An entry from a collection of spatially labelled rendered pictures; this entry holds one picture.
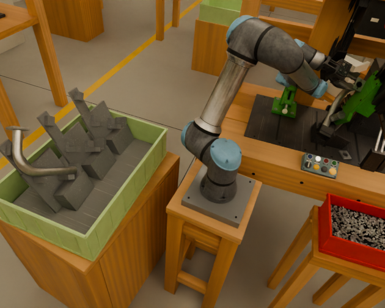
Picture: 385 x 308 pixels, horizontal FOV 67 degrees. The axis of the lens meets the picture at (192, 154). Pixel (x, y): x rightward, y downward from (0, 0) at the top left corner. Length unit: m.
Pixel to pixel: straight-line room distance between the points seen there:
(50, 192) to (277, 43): 0.94
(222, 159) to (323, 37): 0.94
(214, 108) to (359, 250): 0.73
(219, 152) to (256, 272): 1.19
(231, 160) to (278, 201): 1.44
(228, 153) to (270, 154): 0.40
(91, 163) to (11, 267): 1.11
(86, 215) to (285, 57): 0.90
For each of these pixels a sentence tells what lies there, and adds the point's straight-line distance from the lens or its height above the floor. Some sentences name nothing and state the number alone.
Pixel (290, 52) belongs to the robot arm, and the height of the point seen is 1.44.
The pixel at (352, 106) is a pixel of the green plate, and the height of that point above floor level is 1.13.
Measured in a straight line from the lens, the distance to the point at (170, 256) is 1.53.
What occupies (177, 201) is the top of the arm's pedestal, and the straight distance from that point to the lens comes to 1.20.
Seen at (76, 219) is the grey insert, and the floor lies 0.85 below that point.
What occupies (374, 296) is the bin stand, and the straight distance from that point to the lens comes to 1.50.
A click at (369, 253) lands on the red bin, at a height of 0.89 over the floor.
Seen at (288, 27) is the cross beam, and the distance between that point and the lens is 1.79.
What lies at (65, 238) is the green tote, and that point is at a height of 0.89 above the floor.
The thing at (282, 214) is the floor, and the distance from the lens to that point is 2.37.
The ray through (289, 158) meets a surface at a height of 0.90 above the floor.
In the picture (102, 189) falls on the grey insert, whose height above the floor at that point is 0.85.
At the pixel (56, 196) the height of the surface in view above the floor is 0.91.
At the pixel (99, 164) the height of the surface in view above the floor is 0.90.
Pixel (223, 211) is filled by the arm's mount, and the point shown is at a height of 0.88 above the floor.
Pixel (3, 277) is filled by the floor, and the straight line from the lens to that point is 2.18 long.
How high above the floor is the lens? 1.82
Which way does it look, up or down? 44 degrees down
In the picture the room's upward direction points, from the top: 7 degrees clockwise
